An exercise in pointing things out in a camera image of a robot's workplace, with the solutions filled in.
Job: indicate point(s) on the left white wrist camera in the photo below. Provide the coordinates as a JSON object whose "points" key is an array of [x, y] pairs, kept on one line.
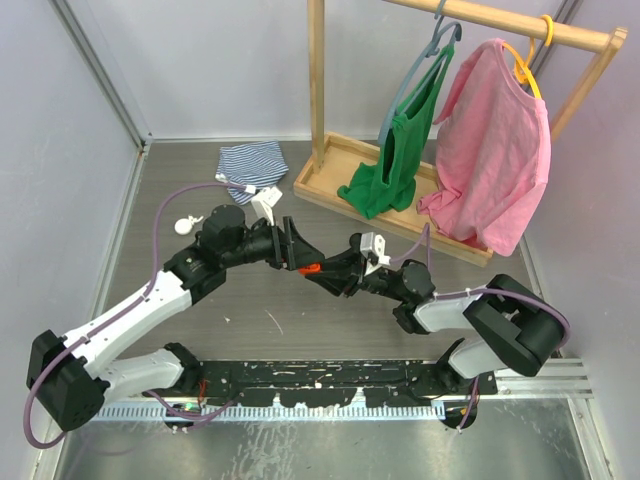
{"points": [[264, 201]]}

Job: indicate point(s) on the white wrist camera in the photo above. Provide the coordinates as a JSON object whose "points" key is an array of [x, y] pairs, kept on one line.
{"points": [[372, 248], [264, 201]]}

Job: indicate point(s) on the white earbud case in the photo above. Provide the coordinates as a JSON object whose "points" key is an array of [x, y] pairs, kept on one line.
{"points": [[184, 226]]}

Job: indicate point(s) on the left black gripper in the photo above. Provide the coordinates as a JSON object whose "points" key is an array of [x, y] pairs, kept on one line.
{"points": [[289, 250]]}

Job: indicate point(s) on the pink t-shirt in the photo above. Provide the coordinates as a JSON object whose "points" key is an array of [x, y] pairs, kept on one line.
{"points": [[493, 154]]}

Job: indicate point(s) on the wooden clothes rack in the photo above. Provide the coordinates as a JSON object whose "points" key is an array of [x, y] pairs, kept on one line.
{"points": [[336, 157]]}

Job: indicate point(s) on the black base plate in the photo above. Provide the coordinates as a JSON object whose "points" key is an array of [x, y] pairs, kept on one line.
{"points": [[393, 383]]}

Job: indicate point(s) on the yellow clothes hanger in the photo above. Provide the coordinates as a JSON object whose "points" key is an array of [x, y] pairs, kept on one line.
{"points": [[522, 66]]}

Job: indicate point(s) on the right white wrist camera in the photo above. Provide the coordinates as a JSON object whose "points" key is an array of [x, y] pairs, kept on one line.
{"points": [[372, 248]]}

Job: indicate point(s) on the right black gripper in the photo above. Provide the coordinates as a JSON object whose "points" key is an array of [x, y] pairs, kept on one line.
{"points": [[349, 266]]}

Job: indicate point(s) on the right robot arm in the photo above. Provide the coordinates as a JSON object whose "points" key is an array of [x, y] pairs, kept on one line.
{"points": [[516, 329]]}

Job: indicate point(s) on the black earbud charging case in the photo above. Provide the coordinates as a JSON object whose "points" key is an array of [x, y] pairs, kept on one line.
{"points": [[355, 241]]}

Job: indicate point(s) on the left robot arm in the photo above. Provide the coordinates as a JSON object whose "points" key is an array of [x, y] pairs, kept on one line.
{"points": [[74, 375]]}

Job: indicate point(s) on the aluminium rail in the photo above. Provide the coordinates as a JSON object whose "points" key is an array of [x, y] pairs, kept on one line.
{"points": [[559, 378]]}

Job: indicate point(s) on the orange earbud case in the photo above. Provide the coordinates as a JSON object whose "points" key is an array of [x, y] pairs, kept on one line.
{"points": [[310, 269]]}

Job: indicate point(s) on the blue striped folded cloth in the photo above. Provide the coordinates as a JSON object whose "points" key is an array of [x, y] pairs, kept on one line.
{"points": [[258, 165]]}

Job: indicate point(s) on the green tank top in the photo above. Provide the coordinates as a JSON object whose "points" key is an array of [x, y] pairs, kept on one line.
{"points": [[390, 183]]}

